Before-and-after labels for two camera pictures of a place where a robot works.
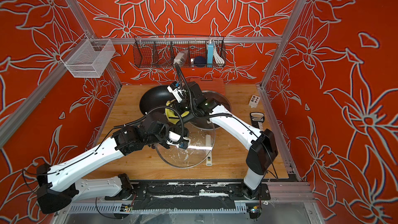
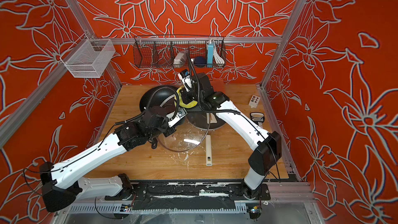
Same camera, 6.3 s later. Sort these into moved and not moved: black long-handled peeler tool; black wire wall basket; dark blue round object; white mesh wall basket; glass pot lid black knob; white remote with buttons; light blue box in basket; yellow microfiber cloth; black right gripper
Moved: yellow microfiber cloth; glass pot lid black knob; black right gripper
Not moved: white mesh wall basket; black wire wall basket; dark blue round object; white remote with buttons; light blue box in basket; black long-handled peeler tool
